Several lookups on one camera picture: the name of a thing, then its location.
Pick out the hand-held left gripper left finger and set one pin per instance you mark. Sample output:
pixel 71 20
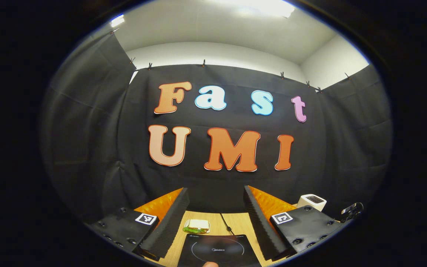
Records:
pixel 171 226

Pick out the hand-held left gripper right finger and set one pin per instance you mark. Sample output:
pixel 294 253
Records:
pixel 260 226

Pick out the black induction cooktop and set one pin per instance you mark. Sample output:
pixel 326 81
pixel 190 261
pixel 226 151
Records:
pixel 217 250

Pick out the sandwich with lettuce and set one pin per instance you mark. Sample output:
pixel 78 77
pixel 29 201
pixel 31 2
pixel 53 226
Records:
pixel 197 225

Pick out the black backdrop cloth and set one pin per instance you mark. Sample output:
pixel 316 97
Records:
pixel 217 185

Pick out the row of cloth clips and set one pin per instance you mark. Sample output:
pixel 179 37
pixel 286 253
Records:
pixel 203 63

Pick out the small ceiling light panel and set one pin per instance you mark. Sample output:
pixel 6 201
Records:
pixel 117 20

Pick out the large ceiling light panel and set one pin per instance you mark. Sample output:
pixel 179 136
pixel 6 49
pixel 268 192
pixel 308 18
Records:
pixel 261 6

